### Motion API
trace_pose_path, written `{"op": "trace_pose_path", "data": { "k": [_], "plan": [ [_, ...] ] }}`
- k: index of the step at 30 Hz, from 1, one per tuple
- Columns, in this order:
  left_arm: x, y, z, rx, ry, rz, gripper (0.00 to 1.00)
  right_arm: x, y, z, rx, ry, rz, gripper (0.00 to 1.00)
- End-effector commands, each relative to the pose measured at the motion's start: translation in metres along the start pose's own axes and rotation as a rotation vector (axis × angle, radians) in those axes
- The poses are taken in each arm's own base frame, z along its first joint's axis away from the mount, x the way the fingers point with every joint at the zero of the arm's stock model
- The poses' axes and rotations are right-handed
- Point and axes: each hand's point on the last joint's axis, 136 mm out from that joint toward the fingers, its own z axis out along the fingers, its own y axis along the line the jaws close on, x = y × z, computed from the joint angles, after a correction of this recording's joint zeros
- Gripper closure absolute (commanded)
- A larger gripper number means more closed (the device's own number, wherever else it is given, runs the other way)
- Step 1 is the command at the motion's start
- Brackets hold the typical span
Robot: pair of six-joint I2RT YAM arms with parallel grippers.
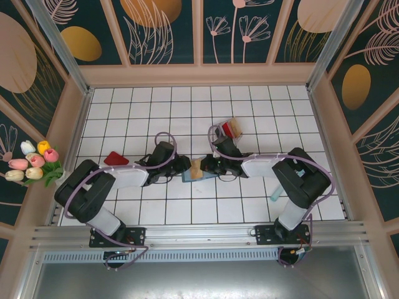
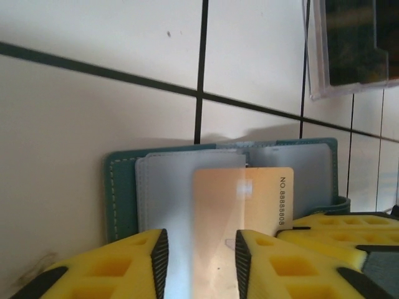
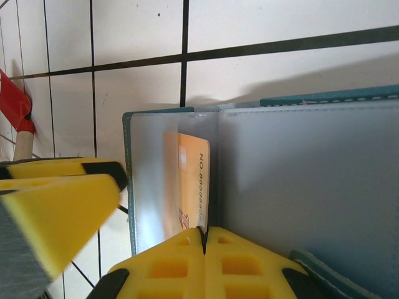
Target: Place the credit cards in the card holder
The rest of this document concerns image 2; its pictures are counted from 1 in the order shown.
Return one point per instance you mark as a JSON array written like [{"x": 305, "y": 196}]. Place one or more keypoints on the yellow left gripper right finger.
[{"x": 290, "y": 268}]

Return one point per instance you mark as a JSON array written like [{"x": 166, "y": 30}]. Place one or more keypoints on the clear acrylic card box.
[{"x": 318, "y": 46}]

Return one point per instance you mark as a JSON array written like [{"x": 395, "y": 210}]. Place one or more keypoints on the teal leather card holder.
[{"x": 121, "y": 187}]

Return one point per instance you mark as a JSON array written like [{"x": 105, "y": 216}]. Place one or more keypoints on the gold numbered credit card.
[{"x": 265, "y": 199}]

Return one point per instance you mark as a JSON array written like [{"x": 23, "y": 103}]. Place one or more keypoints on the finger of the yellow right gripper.
[
  {"x": 327, "y": 241},
  {"x": 364, "y": 221}
]

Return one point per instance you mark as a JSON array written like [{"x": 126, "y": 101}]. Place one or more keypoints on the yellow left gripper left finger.
[{"x": 109, "y": 268}]

